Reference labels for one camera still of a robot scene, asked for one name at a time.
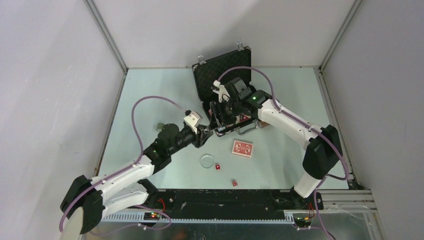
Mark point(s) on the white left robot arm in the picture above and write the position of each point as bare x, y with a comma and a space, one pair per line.
101, 196

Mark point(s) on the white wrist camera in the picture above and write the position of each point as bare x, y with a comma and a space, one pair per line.
218, 88
192, 119

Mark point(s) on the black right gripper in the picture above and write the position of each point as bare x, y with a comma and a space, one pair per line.
219, 107

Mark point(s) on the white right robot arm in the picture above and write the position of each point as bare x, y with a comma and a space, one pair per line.
321, 144

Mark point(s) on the orange black chip stack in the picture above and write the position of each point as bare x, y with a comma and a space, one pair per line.
263, 124

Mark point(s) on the clear round dealer button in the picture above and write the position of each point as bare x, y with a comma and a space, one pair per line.
207, 161

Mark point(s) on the black aluminium poker case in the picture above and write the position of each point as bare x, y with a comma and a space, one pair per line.
207, 71

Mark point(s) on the small green chip stack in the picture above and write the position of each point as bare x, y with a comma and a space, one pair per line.
160, 126

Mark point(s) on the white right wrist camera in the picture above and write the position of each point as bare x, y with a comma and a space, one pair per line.
218, 88

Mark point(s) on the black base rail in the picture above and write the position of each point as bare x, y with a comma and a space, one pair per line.
231, 204

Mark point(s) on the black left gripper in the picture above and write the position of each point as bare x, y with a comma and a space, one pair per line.
202, 134

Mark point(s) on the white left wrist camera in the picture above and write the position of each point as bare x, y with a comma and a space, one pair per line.
192, 119

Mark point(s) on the red playing card deck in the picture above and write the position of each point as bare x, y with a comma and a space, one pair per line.
241, 148

